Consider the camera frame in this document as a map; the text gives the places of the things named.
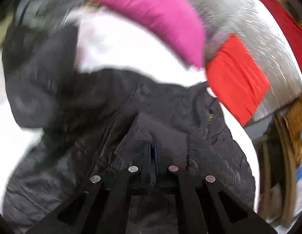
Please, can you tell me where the dark grey padded jacket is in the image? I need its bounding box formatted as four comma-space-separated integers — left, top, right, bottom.
2, 26, 256, 233

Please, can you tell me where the wicker basket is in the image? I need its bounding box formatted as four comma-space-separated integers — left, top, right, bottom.
283, 99, 302, 166

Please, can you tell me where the red pillow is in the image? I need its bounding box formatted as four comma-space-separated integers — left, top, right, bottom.
206, 34, 271, 126

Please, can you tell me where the dark red cloth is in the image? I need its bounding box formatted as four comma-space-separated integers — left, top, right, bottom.
241, 0, 302, 84

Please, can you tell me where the silver foil insulation sheet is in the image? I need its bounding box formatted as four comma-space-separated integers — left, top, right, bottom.
189, 0, 302, 122

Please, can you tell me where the magenta pillow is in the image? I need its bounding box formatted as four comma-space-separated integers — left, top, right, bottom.
90, 0, 205, 68

